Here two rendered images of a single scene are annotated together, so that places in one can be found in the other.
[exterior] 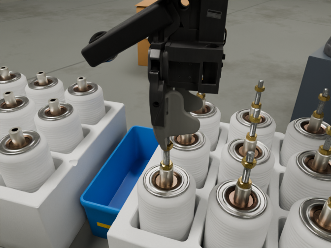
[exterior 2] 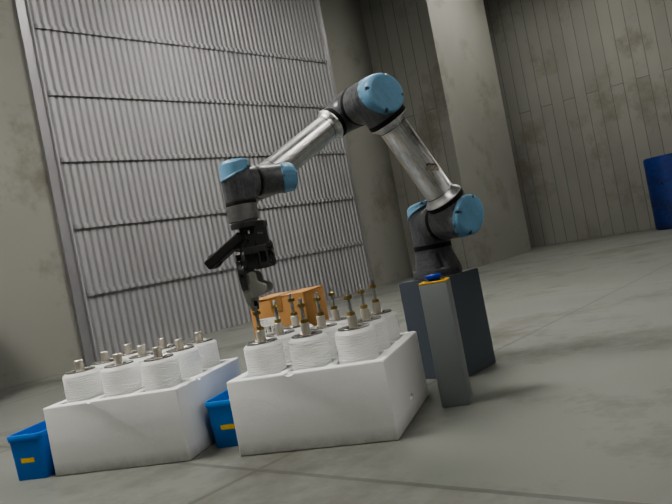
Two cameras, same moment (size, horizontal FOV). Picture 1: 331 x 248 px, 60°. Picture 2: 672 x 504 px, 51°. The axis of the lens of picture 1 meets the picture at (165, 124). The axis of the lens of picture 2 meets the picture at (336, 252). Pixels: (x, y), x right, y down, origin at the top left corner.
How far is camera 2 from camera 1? 1.39 m
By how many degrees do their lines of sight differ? 33
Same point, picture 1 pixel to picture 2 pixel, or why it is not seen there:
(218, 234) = (295, 357)
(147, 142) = not seen: hidden behind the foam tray
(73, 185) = (198, 395)
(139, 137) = not seen: hidden behind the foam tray
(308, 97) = (414, 321)
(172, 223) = (268, 363)
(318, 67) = (408, 290)
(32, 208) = (172, 392)
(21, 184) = (161, 385)
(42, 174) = (176, 379)
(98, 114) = (214, 361)
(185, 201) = (273, 345)
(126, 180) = not seen: hidden behind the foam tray
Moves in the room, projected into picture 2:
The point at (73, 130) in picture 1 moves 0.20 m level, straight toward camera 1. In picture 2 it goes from (195, 360) to (211, 366)
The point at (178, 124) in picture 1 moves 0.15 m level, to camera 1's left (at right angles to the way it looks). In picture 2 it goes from (256, 288) to (194, 300)
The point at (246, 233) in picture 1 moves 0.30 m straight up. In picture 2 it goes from (307, 345) to (283, 218)
